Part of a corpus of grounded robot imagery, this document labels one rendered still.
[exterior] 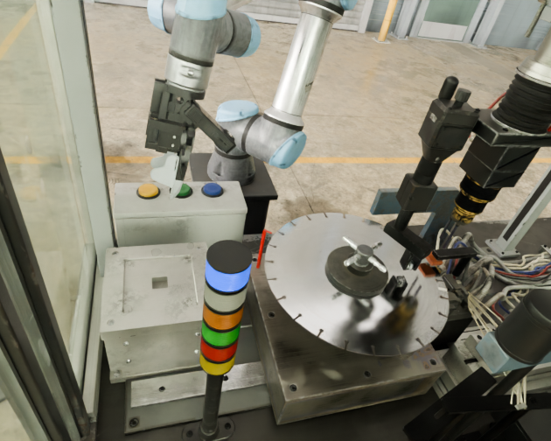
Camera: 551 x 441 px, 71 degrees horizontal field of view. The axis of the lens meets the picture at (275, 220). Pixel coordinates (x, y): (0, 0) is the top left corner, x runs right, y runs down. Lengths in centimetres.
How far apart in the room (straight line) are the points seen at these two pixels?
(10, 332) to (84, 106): 37
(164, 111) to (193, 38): 13
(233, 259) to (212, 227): 51
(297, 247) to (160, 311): 26
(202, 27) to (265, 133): 45
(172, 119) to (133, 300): 32
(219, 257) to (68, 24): 37
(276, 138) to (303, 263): 45
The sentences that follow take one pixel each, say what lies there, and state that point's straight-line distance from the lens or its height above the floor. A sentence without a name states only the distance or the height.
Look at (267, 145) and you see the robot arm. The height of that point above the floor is 93.
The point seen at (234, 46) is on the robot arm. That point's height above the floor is 122.
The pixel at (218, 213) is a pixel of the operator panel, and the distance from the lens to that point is 86.
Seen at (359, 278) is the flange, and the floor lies 96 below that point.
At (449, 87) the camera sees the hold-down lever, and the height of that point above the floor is 127.
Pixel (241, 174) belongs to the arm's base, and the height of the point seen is 79.
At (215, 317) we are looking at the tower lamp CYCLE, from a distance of 42.
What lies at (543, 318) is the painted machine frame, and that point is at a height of 112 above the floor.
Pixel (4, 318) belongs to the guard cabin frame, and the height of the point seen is 115.
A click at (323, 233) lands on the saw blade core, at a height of 95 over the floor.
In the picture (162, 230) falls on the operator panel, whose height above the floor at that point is 84.
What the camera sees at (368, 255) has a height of 100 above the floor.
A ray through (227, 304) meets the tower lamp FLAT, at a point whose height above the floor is 111.
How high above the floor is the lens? 143
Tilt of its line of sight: 39 degrees down
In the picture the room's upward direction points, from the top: 12 degrees clockwise
